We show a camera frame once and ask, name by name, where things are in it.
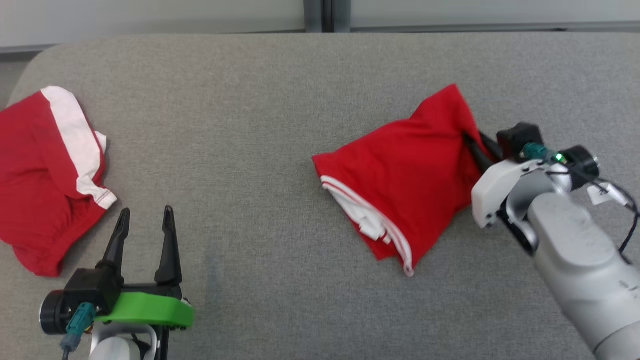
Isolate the grey partition base rail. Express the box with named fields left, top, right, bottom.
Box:
left=350, top=21, right=640, bottom=34
left=0, top=44, right=68, bottom=55

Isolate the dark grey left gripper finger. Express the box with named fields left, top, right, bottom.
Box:
left=154, top=205, right=183, bottom=285
left=102, top=207, right=132, bottom=274

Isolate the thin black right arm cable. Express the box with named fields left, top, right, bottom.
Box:
left=595, top=177, right=640, bottom=256

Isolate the teal right camera cable plug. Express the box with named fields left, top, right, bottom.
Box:
left=522, top=143, right=549, bottom=161

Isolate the teal left camera cable plug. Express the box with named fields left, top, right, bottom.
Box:
left=60, top=302, right=97, bottom=351

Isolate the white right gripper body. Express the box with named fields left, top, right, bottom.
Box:
left=471, top=160, right=552, bottom=229

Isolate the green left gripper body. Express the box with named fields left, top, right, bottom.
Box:
left=95, top=284, right=195, bottom=329

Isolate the white cable label tag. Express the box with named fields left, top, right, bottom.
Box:
left=587, top=182, right=632, bottom=208

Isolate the red garment with striped trim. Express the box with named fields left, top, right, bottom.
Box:
left=312, top=83, right=501, bottom=277

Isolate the teal camera cable plug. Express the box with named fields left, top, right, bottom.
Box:
left=522, top=143, right=549, bottom=161
left=60, top=302, right=97, bottom=351

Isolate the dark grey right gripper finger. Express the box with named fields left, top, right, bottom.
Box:
left=478, top=131, right=504, bottom=162
left=462, top=133, right=496, bottom=174

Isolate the red shirt with white band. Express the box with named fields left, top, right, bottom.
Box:
left=0, top=86, right=118, bottom=278

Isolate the grey double partition post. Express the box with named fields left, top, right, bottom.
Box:
left=302, top=0, right=352, bottom=34

